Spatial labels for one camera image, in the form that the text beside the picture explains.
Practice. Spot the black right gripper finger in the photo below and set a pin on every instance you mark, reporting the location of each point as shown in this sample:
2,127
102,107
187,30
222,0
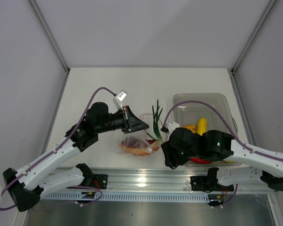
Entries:
170,155
178,159

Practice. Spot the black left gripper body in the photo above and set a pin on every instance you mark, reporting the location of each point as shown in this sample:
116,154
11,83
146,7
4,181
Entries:
119,121

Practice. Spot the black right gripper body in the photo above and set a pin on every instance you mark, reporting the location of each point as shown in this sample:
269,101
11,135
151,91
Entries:
190,153

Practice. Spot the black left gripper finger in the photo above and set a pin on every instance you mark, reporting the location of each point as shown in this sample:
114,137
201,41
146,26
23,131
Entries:
131,119
136,126

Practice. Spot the clear pink zip top bag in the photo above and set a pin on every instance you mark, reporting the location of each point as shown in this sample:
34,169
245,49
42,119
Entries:
143,134

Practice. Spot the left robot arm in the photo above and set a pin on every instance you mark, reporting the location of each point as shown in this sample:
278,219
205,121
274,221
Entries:
29,184

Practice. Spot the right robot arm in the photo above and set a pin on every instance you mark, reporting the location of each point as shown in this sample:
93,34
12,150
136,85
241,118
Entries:
262,166

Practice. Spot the clear plastic food bin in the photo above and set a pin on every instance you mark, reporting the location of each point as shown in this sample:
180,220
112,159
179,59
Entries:
189,108

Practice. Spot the red toy chili pepper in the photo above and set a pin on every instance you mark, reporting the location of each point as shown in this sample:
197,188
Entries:
199,161

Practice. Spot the orange toy croissant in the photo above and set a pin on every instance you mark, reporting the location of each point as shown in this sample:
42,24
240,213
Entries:
191,127

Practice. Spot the yellow toy corn cob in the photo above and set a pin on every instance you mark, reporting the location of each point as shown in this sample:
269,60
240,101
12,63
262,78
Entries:
202,126

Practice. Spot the yellow toy mango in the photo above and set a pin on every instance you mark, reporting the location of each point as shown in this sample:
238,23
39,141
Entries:
230,162

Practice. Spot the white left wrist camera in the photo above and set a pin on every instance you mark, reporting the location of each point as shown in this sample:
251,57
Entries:
118,98

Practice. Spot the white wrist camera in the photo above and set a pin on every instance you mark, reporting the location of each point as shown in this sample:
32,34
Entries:
170,127
118,98

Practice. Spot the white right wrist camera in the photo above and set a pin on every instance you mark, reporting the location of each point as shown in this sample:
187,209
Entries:
170,127

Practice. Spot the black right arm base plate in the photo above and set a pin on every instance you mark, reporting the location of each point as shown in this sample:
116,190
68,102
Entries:
208,185

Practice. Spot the white slotted cable duct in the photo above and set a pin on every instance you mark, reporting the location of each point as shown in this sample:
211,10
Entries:
128,197

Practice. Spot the aluminium front rail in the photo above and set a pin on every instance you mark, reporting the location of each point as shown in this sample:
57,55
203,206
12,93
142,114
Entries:
149,180

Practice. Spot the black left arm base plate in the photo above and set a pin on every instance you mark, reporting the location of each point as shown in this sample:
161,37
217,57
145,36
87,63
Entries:
99,181

